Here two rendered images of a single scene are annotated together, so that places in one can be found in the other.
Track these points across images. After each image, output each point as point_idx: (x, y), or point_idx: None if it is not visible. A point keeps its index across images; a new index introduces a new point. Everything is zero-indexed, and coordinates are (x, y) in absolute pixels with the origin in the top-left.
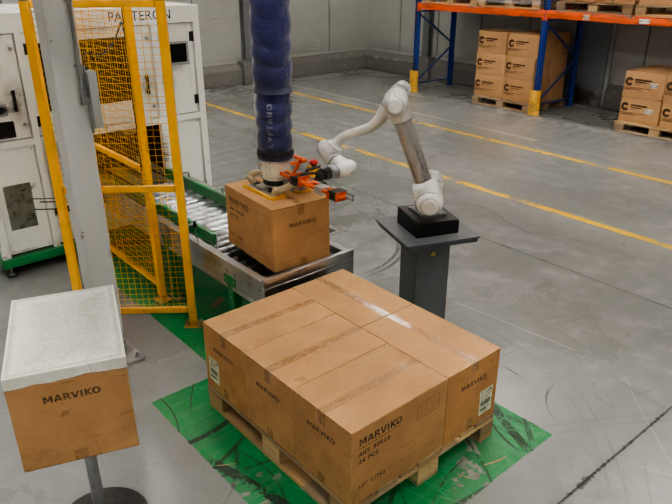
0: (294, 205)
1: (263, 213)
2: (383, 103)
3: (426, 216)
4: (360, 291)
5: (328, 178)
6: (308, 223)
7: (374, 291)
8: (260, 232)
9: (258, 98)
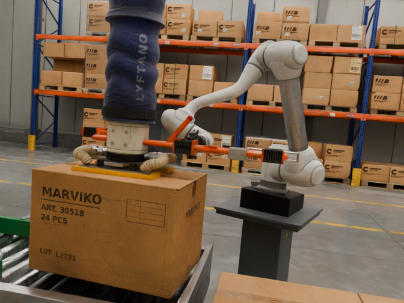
0: (191, 182)
1: (149, 198)
2: (282, 52)
3: (285, 192)
4: (288, 294)
5: None
6: (195, 211)
7: (300, 290)
8: (134, 234)
9: (123, 24)
